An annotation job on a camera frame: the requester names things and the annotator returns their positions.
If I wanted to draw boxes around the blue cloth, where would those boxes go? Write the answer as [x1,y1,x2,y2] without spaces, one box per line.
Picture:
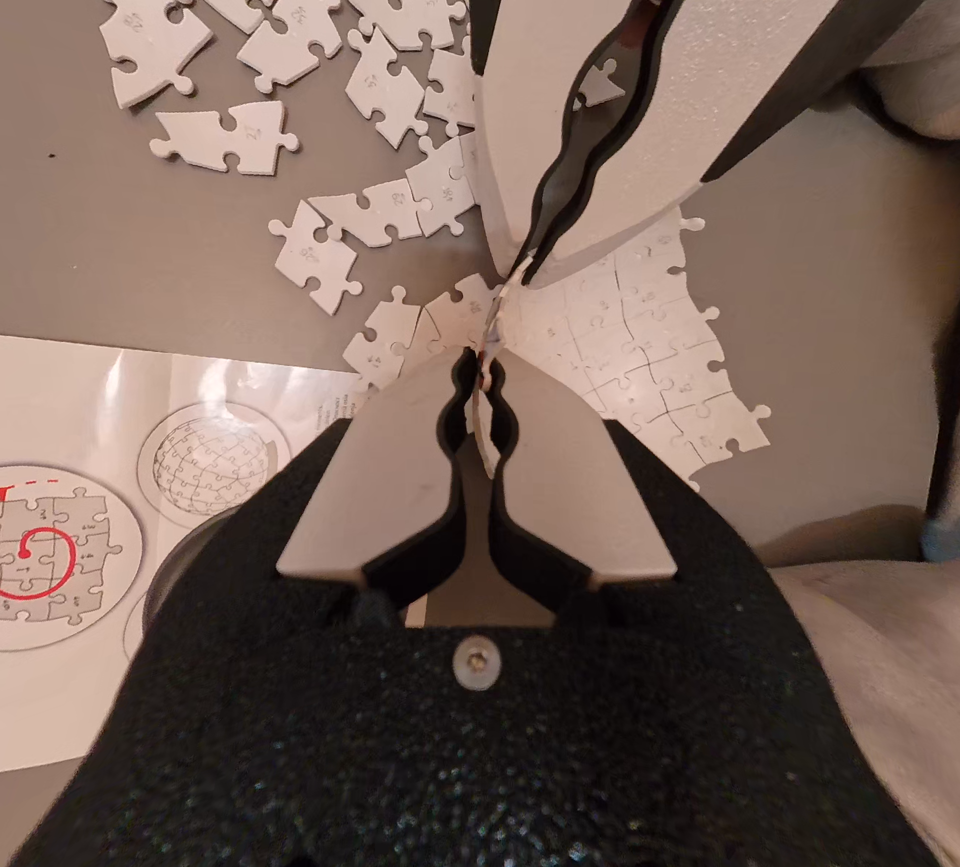
[921,514,960,561]

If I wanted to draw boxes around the black round ball stand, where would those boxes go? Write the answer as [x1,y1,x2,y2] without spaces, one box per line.
[138,514,226,651]

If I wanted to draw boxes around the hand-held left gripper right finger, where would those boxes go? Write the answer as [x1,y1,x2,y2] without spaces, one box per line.
[486,349,682,615]

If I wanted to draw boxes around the joined white puzzle strip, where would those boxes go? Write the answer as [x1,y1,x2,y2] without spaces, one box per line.
[342,273,502,396]

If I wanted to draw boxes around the white paper instruction sheet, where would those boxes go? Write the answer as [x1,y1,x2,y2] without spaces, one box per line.
[0,334,369,774]

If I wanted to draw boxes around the curved white puzzle ball shell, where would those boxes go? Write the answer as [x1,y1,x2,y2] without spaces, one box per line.
[498,207,774,493]

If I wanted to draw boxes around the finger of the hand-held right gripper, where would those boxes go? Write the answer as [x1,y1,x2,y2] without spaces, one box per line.
[473,0,657,272]
[519,0,865,289]

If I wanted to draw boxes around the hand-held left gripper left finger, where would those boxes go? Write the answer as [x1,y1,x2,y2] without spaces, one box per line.
[276,348,480,615]

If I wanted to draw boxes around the scattered loose white puzzle pieces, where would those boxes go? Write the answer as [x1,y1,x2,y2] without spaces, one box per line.
[90,0,624,317]

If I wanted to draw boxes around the beige zip hoodie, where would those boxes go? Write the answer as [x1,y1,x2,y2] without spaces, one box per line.
[750,132,960,867]

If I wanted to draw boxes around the person's right forearm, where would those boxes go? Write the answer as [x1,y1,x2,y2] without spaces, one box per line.
[855,0,960,141]

